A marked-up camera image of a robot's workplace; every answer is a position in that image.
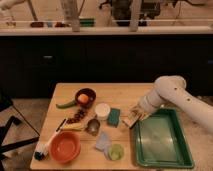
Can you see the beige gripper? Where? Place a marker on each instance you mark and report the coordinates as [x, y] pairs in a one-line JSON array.
[[136, 113]]

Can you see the green sponge eraser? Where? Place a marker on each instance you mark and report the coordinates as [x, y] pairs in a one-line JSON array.
[[113, 117]]

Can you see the green tray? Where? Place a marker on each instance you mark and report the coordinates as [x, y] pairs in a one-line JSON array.
[[159, 142]]

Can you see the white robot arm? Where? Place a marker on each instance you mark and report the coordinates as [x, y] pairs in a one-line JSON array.
[[173, 90]]

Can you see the white round container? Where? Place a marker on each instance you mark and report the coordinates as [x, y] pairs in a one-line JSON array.
[[102, 111]]

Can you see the crumpled pale blue cloth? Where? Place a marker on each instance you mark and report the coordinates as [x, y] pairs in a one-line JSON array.
[[103, 143]]

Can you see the light green small cup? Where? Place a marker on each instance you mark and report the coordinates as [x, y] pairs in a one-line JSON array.
[[115, 152]]

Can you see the metal measuring cup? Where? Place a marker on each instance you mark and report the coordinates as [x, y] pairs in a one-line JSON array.
[[93, 126]]

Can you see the dark brown bowl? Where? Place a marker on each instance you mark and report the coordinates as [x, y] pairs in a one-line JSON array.
[[90, 93]]

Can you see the orange fruit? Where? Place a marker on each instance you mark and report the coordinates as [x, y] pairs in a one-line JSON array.
[[83, 98]]

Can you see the dark red grapes bunch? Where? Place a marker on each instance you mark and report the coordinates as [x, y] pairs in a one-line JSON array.
[[81, 113]]

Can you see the yellow corn cob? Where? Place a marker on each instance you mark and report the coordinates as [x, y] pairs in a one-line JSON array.
[[74, 127]]

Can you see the green chili pepper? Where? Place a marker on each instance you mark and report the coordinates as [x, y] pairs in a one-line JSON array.
[[66, 105]]

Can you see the orange plastic bowl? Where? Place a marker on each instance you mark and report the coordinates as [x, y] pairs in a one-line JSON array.
[[65, 147]]

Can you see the black chair base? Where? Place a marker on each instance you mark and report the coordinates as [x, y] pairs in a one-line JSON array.
[[11, 130]]

